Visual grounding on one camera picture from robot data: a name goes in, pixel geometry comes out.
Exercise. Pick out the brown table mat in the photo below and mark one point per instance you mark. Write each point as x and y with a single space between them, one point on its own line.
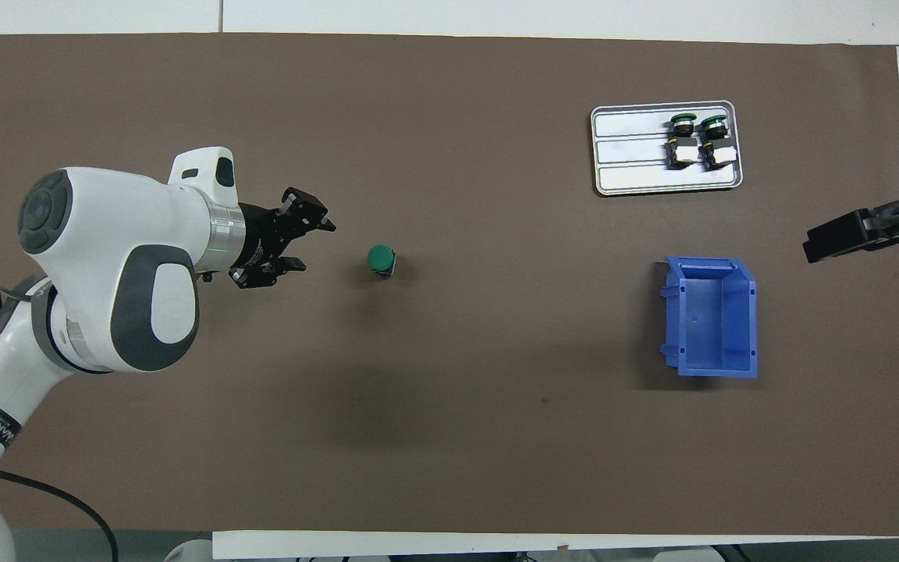
496 429

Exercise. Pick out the white mounting board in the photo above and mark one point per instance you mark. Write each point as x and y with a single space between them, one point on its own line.
496 545

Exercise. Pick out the green push button switch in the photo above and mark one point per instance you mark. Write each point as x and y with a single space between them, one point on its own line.
716 144
681 144
381 258

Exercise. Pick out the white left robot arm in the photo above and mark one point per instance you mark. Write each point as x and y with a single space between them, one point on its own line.
106 234

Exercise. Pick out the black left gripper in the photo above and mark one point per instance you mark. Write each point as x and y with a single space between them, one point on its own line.
262 238

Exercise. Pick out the blue plastic storage bin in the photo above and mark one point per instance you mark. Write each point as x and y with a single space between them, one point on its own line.
711 320

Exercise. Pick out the silver metal tray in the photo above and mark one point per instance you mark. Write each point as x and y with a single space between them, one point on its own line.
629 164

